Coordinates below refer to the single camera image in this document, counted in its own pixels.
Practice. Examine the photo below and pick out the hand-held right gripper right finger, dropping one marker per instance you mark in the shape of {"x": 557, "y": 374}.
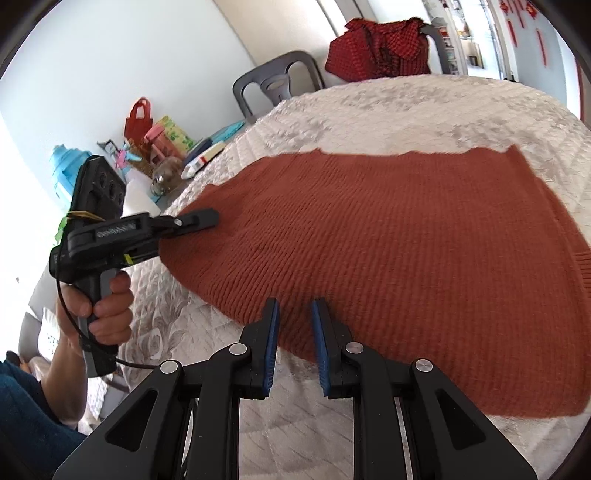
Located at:
{"x": 320, "y": 350}

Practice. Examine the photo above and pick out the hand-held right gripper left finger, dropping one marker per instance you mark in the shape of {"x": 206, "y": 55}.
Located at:
{"x": 272, "y": 350}

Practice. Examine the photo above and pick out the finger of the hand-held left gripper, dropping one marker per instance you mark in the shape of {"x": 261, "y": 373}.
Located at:
{"x": 194, "y": 220}

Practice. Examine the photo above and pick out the rust knit sweater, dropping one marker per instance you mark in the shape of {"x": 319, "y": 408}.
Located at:
{"x": 392, "y": 254}

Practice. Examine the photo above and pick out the person's left forearm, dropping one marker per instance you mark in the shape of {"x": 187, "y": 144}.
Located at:
{"x": 60, "y": 383}

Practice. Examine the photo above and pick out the person's left hand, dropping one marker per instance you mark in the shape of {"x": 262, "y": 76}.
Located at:
{"x": 113, "y": 314}

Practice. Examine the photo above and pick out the glass jar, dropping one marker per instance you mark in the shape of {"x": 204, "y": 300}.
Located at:
{"x": 166, "y": 175}

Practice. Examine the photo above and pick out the white cardboard box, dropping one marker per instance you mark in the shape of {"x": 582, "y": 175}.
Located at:
{"x": 203, "y": 162}

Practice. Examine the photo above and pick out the dark blue box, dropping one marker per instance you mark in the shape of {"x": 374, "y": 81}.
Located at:
{"x": 202, "y": 146}

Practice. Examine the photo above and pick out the blue water bottle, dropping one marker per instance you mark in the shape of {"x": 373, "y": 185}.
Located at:
{"x": 64, "y": 170}

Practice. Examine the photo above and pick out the green floral bag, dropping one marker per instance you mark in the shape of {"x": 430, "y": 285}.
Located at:
{"x": 178, "y": 136}

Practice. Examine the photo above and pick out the pink paper bag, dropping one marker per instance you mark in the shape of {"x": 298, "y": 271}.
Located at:
{"x": 157, "y": 141}

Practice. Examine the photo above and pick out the teal cloth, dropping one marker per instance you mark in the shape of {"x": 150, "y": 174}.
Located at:
{"x": 228, "y": 129}

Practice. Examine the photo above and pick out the white patterned cushion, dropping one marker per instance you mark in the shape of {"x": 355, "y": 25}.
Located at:
{"x": 48, "y": 337}

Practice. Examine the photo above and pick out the red gift bag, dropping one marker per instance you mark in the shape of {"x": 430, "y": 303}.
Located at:
{"x": 136, "y": 124}

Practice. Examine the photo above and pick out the grey plastic chair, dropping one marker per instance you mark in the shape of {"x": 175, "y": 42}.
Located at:
{"x": 438, "y": 50}
{"x": 258, "y": 78}

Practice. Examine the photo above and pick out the person's blue jeans leg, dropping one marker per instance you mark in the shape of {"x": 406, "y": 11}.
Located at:
{"x": 23, "y": 415}

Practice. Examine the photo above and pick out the white quilted table cover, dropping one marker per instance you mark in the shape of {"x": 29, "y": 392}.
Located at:
{"x": 392, "y": 115}

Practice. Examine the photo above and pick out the red plaid garment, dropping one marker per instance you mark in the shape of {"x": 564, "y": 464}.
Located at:
{"x": 369, "y": 50}

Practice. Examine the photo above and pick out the metal storage shelf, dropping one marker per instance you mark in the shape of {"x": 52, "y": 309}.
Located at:
{"x": 461, "y": 46}

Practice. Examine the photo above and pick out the red knot wall decoration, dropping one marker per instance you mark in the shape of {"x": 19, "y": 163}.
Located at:
{"x": 512, "y": 27}
{"x": 526, "y": 9}
{"x": 543, "y": 46}

